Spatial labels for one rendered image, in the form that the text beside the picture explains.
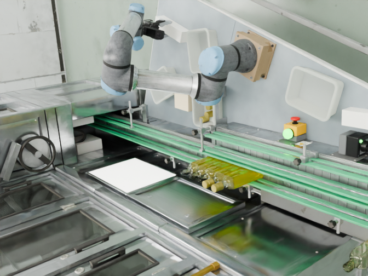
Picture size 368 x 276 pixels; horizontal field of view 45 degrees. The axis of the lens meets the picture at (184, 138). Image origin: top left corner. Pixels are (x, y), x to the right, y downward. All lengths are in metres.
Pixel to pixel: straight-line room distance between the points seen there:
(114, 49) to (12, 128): 0.98
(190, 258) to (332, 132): 0.78
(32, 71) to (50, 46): 0.37
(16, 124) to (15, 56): 2.90
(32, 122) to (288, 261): 1.62
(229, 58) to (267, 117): 0.39
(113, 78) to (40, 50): 3.73
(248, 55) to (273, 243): 0.79
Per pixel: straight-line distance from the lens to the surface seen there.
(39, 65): 5.57
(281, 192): 1.92
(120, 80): 1.87
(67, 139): 2.72
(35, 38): 5.54
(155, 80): 1.90
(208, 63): 1.88
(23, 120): 2.62
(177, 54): 2.54
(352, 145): 1.79
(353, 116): 1.79
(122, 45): 1.85
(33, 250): 1.95
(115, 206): 2.14
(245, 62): 1.96
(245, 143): 2.01
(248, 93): 2.18
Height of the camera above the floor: 2.31
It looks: 36 degrees down
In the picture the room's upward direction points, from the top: 107 degrees counter-clockwise
